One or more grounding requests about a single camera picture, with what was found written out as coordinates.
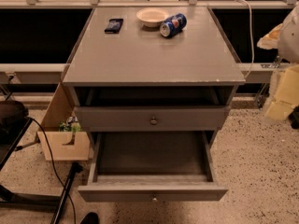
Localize white ceramic bowl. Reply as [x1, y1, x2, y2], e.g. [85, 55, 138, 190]
[136, 7, 169, 28]

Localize black cable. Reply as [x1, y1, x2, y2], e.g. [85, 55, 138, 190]
[27, 117, 78, 224]

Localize black chair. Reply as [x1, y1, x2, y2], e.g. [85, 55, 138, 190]
[0, 101, 60, 210]

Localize grey drawer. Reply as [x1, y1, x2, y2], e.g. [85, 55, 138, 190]
[73, 87, 232, 133]
[78, 132, 227, 202]

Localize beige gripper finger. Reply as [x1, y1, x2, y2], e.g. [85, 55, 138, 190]
[257, 24, 282, 50]

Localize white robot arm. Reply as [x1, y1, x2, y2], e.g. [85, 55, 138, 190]
[257, 6, 299, 63]

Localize green white snack bags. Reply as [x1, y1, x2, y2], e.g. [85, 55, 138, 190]
[59, 116, 81, 132]

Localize metal strut right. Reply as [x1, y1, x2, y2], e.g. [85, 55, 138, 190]
[254, 55, 282, 109]

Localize black stand leg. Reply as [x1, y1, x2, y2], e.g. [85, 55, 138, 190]
[50, 162, 82, 224]

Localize grey drawer cabinet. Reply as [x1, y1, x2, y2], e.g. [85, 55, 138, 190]
[64, 7, 244, 142]

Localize grey top drawer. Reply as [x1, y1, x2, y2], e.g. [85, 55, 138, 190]
[73, 87, 232, 133]

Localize black shoe tip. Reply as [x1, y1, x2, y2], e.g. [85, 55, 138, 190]
[80, 212, 100, 224]

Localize blue Pepsi can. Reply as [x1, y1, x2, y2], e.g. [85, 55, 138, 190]
[160, 13, 187, 37]

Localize metal rail beam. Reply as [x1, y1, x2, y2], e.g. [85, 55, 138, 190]
[0, 63, 290, 84]

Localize white cable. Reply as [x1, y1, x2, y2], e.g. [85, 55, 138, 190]
[234, 0, 256, 79]

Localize plywood box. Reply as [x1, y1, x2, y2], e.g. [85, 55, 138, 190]
[37, 84, 90, 161]

